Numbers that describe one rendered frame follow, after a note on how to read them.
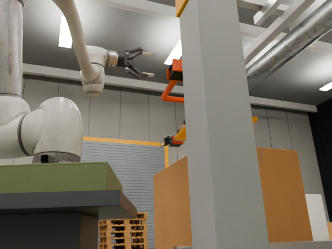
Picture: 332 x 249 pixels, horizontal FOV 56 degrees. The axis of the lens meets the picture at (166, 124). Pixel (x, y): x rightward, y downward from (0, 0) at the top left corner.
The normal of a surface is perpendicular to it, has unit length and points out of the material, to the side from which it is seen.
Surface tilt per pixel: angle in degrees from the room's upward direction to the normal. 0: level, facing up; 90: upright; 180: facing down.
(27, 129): 95
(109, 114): 90
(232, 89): 90
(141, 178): 90
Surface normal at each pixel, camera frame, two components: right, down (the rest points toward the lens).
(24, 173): 0.00, -0.35
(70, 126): 0.66, -0.34
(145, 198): 0.35, -0.33
